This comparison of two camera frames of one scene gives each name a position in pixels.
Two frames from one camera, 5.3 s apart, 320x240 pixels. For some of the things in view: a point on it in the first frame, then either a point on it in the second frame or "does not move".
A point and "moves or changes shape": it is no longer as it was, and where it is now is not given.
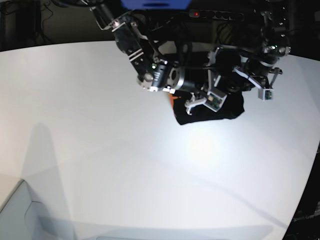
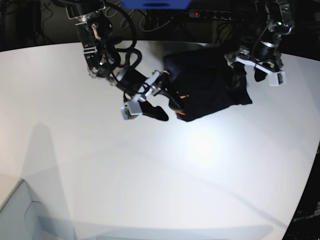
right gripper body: x=213 y=100 → x=153 y=86
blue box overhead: x=162 y=4 does not move
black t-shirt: x=232 y=107 moves or changes shape
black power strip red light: x=225 y=15 does not move
